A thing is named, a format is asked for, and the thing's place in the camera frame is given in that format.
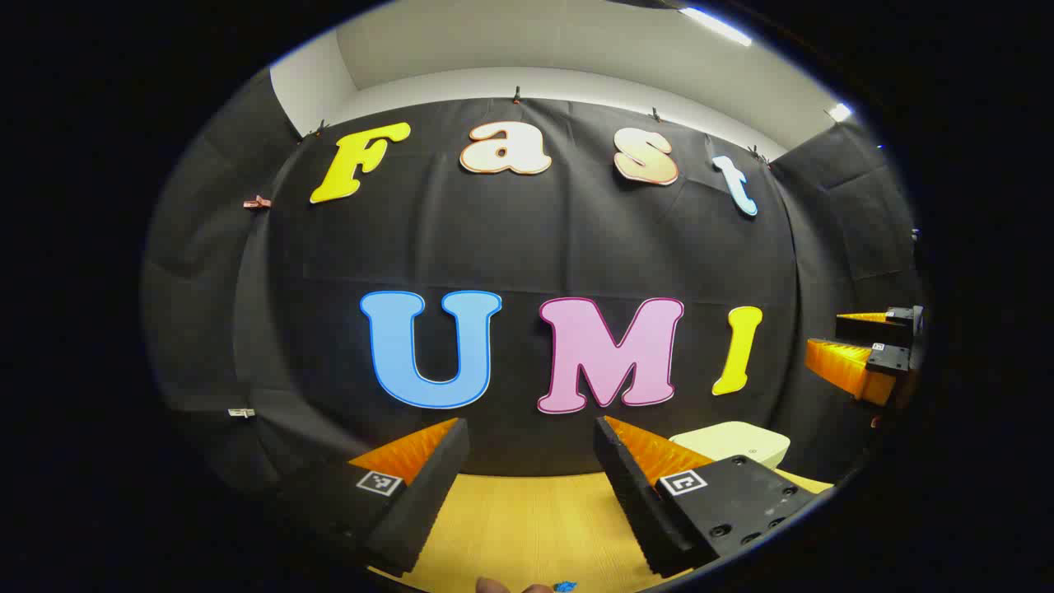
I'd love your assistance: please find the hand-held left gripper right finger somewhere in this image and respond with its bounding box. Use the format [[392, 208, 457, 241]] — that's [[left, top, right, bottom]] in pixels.
[[593, 416, 834, 577]]

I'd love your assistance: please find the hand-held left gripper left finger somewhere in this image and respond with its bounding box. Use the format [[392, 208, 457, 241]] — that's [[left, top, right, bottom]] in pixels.
[[276, 418, 470, 577]]

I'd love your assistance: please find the pale green desktop garbage bin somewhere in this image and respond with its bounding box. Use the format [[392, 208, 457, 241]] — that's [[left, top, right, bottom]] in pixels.
[[669, 422, 791, 472]]

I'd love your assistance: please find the wooden desktop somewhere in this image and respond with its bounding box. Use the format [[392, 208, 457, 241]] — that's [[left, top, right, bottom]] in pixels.
[[366, 469, 832, 593]]

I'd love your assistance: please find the black backdrop cloth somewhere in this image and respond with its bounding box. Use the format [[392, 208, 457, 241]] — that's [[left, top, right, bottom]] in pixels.
[[140, 70, 927, 495]]

